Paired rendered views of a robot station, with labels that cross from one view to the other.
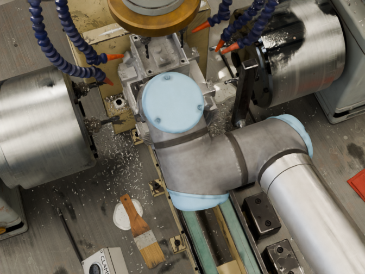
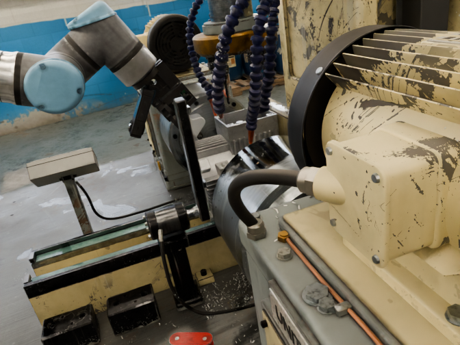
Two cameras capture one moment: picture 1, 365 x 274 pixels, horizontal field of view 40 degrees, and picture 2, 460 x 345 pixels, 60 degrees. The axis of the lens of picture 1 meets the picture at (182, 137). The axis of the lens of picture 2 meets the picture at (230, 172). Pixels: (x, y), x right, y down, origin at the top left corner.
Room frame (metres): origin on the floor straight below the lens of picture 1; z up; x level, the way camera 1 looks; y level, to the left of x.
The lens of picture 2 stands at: (0.68, -0.84, 1.42)
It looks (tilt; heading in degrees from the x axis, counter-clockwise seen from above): 25 degrees down; 95
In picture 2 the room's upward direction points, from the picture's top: 10 degrees counter-clockwise
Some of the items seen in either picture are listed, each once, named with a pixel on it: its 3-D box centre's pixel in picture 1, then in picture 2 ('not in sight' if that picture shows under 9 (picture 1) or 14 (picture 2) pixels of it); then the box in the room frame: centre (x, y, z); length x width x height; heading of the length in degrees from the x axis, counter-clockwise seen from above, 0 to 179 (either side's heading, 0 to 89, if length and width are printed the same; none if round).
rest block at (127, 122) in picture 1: (121, 112); not in sight; (0.65, 0.17, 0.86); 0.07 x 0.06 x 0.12; 110
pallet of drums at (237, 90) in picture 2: not in sight; (258, 58); (0.84, 5.23, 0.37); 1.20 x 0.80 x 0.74; 19
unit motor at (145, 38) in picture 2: not in sight; (166, 76); (0.37, 0.63, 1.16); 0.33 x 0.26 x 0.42; 110
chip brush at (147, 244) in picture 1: (140, 229); not in sight; (0.34, 0.11, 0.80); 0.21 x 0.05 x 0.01; 27
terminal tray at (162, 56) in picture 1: (159, 58); (246, 129); (0.65, 0.05, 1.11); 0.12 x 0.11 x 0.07; 20
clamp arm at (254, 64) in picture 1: (243, 96); (192, 162); (0.54, -0.13, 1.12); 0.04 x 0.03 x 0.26; 20
